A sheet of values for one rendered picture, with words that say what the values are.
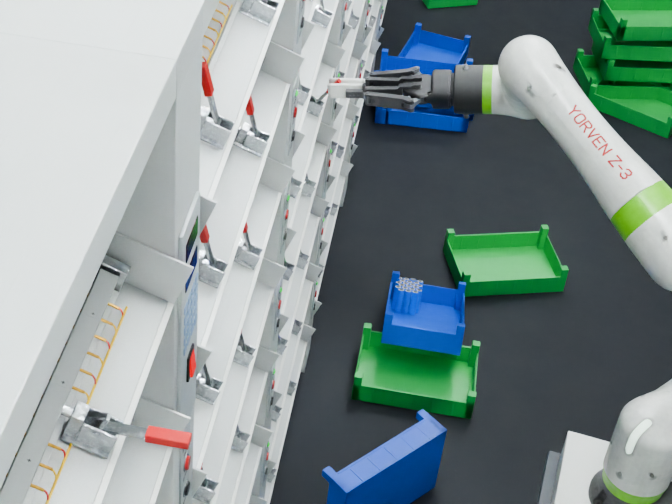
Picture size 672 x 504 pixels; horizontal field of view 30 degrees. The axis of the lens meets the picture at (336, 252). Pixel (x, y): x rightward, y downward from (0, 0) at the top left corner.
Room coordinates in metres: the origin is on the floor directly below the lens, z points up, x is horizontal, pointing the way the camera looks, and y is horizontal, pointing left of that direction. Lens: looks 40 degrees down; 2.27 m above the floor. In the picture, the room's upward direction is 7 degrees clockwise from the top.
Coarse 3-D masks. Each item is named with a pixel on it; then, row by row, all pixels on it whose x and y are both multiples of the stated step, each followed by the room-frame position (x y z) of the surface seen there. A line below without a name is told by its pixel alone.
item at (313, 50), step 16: (320, 0) 2.05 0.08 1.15; (336, 0) 2.15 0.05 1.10; (320, 16) 2.05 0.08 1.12; (320, 32) 2.02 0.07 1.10; (304, 48) 1.95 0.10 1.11; (320, 48) 1.97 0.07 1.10; (304, 64) 1.90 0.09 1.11; (304, 80) 1.85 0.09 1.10; (304, 96) 1.78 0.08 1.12; (304, 112) 1.76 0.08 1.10
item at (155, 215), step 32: (192, 32) 0.89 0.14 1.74; (192, 64) 0.89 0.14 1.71; (192, 96) 0.90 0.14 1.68; (192, 128) 0.90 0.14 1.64; (160, 160) 0.84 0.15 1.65; (192, 160) 0.90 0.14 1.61; (160, 192) 0.84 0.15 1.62; (192, 192) 0.90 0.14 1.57; (128, 224) 0.84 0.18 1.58; (160, 224) 0.84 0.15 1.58; (160, 352) 0.84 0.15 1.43; (160, 384) 0.84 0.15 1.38; (192, 416) 0.92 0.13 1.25; (192, 448) 0.93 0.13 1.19
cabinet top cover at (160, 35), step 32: (0, 0) 0.90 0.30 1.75; (32, 0) 0.90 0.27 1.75; (64, 0) 0.91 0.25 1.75; (96, 0) 0.91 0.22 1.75; (128, 0) 0.92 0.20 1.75; (160, 0) 0.93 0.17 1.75; (192, 0) 0.93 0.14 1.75; (0, 32) 0.85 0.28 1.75; (32, 32) 0.85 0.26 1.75; (64, 32) 0.86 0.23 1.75; (96, 32) 0.86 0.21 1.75; (128, 32) 0.87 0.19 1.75; (160, 32) 0.88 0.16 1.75
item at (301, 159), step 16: (336, 48) 2.23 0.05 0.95; (320, 64) 2.22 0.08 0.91; (336, 64) 2.23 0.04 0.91; (320, 80) 2.17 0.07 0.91; (320, 112) 2.06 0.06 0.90; (304, 128) 1.99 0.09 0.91; (304, 144) 1.94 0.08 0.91; (304, 160) 1.89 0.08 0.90; (304, 176) 1.85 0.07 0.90; (288, 208) 1.74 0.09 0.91; (288, 224) 1.70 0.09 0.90; (288, 240) 1.63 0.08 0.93
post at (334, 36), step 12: (336, 12) 2.24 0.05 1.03; (336, 24) 2.23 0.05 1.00; (336, 36) 2.23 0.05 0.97; (324, 108) 2.24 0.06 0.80; (324, 120) 2.24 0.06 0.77; (324, 168) 2.23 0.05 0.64; (324, 180) 2.24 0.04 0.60; (324, 192) 2.28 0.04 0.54; (312, 252) 2.24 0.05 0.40; (312, 288) 2.23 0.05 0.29; (312, 300) 2.25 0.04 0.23; (312, 324) 2.32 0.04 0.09
